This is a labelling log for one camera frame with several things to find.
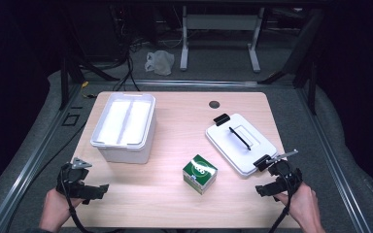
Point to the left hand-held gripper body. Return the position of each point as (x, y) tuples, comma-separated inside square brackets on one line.
[(73, 178)]

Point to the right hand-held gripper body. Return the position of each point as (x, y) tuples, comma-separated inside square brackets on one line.
[(286, 176)]

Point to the white plastic storage box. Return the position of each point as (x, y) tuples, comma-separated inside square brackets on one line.
[(126, 157)]

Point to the green cardboard box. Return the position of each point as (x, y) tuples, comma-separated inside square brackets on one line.
[(199, 171)]

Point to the person's right hand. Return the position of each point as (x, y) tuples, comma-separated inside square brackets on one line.
[(301, 204)]

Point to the person's left hand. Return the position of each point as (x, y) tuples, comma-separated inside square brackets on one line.
[(56, 207)]

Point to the black metal stand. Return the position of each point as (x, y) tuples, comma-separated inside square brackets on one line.
[(311, 87), (64, 84)]

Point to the crumpled clear plastic bag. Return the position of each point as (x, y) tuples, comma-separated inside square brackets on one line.
[(160, 63)]

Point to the aluminium floor rail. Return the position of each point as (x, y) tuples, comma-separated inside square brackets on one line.
[(29, 165), (191, 83), (333, 161)]

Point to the white metal table frame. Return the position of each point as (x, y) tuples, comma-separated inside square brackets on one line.
[(221, 22)]

